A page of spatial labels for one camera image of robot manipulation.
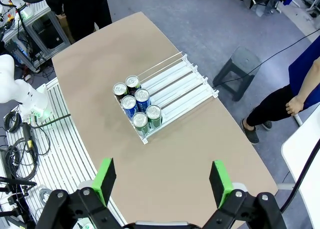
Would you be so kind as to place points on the white side table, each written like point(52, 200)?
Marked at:
point(295, 149)

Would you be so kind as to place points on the person's left hand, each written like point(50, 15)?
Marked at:
point(295, 105)

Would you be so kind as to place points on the dark grey shoe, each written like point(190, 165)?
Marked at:
point(267, 125)
point(250, 132)

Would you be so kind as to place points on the white slatted robot base plate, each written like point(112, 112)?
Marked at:
point(70, 149)

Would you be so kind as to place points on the person's left forearm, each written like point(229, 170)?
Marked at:
point(308, 81)

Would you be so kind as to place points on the black energy drink can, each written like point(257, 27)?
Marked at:
point(120, 89)
point(132, 81)

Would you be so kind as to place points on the black computer tower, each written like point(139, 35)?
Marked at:
point(48, 34)

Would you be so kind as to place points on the aluminium frame equipment cart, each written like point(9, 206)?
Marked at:
point(40, 10)

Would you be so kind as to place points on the person in black clothes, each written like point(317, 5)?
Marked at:
point(80, 9)

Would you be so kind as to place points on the green Chilsung cider can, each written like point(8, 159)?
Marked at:
point(139, 120)
point(153, 113)

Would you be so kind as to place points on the white Franka left arm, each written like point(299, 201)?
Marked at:
point(27, 94)

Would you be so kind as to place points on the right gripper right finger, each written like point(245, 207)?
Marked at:
point(220, 181)

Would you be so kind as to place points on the brown cardboard box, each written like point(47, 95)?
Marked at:
point(65, 29)

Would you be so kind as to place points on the clear white can dispenser rack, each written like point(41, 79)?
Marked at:
point(180, 84)

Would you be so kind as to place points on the blue Pocari Sweat can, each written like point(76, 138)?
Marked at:
point(142, 95)
point(128, 102)

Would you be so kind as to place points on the grey plastic stool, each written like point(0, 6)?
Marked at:
point(243, 61)

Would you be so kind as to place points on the person in blue Warriors shirt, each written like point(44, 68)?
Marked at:
point(275, 106)

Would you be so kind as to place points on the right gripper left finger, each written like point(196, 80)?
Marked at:
point(103, 179)

